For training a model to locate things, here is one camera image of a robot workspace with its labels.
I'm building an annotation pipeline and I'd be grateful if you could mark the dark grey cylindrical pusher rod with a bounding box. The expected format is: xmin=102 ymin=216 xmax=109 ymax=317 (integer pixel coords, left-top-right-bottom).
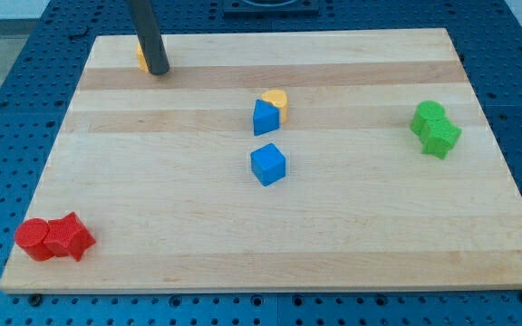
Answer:
xmin=126 ymin=0 xmax=170 ymax=75

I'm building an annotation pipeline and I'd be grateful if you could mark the yellow heart block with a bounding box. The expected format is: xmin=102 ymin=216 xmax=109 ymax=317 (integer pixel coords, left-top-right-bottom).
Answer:
xmin=261 ymin=89 xmax=289 ymax=124

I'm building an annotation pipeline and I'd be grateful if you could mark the blue triangle block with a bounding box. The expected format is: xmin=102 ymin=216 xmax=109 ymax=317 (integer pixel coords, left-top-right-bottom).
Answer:
xmin=252 ymin=100 xmax=280 ymax=136

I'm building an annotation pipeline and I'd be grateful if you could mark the yellow block behind rod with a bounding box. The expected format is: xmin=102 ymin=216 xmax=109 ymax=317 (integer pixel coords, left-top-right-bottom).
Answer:
xmin=136 ymin=43 xmax=149 ymax=72

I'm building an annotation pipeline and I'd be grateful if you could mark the blue cube block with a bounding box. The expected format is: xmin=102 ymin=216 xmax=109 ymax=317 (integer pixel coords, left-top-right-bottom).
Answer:
xmin=250 ymin=143 xmax=286 ymax=187

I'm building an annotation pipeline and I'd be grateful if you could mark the red star block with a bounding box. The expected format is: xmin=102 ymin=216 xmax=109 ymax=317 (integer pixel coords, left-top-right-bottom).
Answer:
xmin=43 ymin=212 xmax=96 ymax=262

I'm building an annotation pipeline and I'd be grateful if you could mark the red cylinder block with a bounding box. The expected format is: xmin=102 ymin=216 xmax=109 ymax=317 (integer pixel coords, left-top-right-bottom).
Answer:
xmin=14 ymin=218 xmax=53 ymax=262

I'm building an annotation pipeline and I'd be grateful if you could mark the wooden board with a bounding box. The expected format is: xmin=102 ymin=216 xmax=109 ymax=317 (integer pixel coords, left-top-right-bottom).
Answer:
xmin=0 ymin=28 xmax=522 ymax=294

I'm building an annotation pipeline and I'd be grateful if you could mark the green cylinder block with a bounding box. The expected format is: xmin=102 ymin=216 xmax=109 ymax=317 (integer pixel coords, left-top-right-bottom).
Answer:
xmin=411 ymin=101 xmax=446 ymax=136

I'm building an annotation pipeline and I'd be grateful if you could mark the green star block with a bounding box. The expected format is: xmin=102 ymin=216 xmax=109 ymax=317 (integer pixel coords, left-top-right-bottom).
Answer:
xmin=420 ymin=118 xmax=462 ymax=159

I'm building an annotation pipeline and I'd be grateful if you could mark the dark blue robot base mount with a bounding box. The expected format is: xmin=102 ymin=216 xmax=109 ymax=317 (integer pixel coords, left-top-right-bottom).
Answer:
xmin=219 ymin=0 xmax=320 ymax=17

